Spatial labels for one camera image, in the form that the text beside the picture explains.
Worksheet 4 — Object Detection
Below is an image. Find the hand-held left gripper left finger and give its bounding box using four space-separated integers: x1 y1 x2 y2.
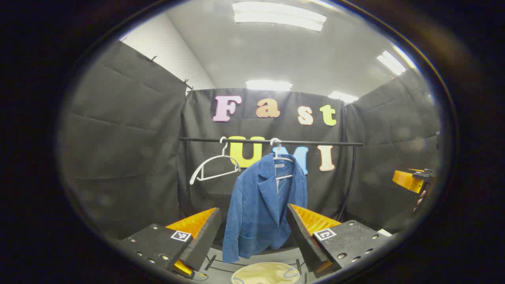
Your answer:
118 207 223 279

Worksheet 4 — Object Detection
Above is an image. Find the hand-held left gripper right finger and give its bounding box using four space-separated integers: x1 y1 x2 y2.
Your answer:
286 204 396 279

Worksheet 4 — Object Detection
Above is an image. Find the beige laundry hamper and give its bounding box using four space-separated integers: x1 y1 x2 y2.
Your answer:
231 262 300 284

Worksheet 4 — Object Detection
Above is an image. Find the blue corduroy jacket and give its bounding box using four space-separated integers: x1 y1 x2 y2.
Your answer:
222 153 308 264

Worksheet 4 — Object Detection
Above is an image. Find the white clothes hanger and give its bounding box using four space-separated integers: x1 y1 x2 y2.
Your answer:
189 136 241 185
270 138 296 181

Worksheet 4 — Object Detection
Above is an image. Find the black clothes rack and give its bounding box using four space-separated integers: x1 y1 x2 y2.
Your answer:
179 136 364 277

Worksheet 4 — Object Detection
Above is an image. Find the ceiling light panel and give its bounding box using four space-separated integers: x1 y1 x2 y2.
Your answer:
328 92 359 104
377 50 407 76
232 1 327 32
245 80 293 92

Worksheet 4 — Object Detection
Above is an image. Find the black backdrop cloth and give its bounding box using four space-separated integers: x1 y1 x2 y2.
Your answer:
59 39 440 241

